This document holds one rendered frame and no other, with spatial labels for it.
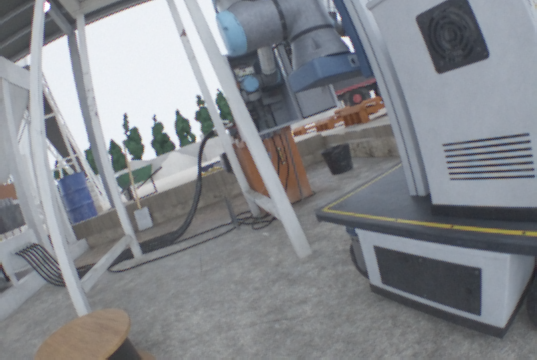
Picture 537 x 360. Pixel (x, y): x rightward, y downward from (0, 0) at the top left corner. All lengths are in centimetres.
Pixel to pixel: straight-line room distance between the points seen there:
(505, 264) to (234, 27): 86
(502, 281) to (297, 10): 84
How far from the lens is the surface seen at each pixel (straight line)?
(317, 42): 81
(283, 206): 137
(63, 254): 161
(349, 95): 1010
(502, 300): 66
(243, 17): 83
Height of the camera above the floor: 62
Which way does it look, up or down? 4 degrees down
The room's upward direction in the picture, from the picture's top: 20 degrees counter-clockwise
